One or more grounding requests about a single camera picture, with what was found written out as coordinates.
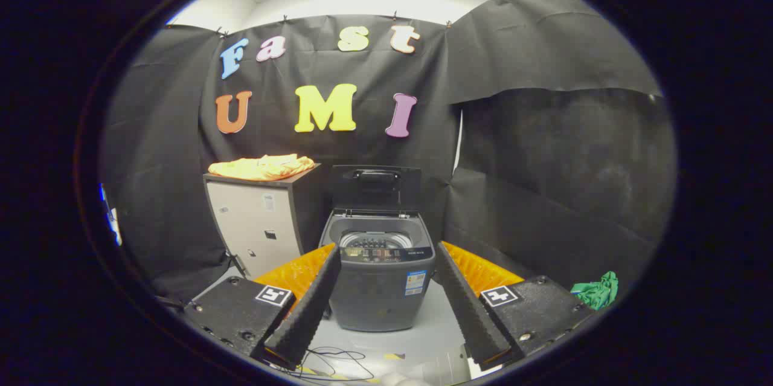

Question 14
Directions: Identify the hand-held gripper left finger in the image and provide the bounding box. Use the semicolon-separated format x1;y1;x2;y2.
183;243;342;372

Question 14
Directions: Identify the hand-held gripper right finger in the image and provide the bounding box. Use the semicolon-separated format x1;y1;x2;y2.
434;241;595;373

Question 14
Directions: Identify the grey washing machine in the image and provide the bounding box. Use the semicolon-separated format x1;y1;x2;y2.
318;210;437;332

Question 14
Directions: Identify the orange polo shirt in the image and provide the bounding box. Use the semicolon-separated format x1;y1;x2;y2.
208;153;315;181

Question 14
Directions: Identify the grey cabinet with dark top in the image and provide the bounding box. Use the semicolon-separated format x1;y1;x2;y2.
203;164;324;281

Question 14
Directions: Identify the green cloth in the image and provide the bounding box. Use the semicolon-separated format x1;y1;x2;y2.
570;271;619;311

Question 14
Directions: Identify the thin black cable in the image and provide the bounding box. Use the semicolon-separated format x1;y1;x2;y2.
284;346;375;382

